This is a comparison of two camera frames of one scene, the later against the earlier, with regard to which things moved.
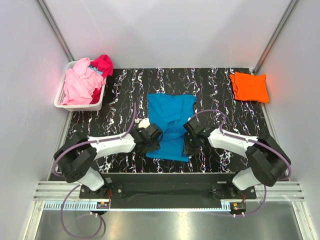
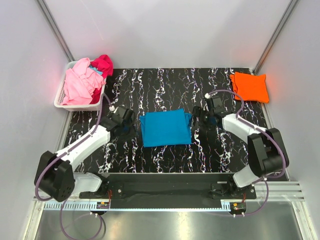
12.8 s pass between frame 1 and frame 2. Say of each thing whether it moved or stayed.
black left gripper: moved
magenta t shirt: stayed
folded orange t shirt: stayed
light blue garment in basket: stayed
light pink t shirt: stayed
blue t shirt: moved
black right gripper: moved
